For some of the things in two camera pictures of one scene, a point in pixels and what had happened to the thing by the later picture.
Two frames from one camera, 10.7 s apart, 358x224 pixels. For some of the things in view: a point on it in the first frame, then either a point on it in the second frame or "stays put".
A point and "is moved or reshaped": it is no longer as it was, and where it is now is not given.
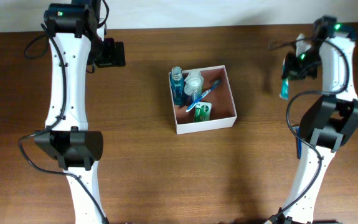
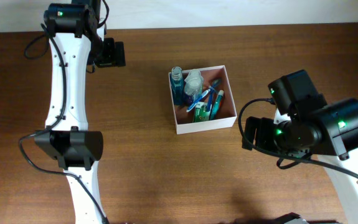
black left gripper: [112, 58] stays put
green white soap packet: [202, 111] stays put
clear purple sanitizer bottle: [193, 86] stays put
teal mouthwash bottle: [177, 83] stays put
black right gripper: [291, 71] to [261, 139]
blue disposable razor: [299, 141] is moved or reshaped
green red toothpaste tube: [284, 92] is moved or reshaped
